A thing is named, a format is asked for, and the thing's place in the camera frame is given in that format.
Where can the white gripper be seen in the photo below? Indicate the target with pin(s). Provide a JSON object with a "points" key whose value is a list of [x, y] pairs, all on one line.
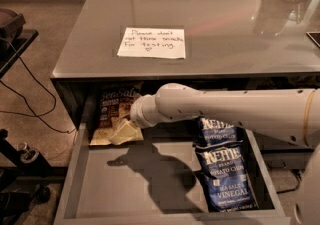
{"points": [[137, 113]]}

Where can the brown sea salt chip bag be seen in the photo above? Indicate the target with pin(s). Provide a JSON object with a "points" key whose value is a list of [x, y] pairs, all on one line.
{"points": [[114, 106]]}

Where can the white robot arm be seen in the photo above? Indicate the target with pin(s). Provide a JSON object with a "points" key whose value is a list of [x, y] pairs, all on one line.
{"points": [[289, 115]]}

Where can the grey open top drawer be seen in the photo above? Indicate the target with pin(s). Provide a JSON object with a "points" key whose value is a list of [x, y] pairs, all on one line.
{"points": [[152, 182]]}

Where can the blue Kettle chip bag middle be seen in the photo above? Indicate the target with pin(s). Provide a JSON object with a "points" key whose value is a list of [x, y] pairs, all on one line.
{"points": [[211, 131]]}

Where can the blue kettle chip bag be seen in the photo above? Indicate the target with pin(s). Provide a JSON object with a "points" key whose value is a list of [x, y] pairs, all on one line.
{"points": [[224, 178], [211, 131]]}

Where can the blue Kettle chip bag front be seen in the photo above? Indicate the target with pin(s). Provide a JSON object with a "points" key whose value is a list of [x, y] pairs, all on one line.
{"points": [[224, 178]]}

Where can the white handwritten paper note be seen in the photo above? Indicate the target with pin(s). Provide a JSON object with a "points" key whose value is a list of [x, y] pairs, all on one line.
{"points": [[153, 43]]}

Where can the dark lower cabinet drawers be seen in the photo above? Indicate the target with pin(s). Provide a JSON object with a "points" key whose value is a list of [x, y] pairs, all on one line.
{"points": [[280, 154]]}

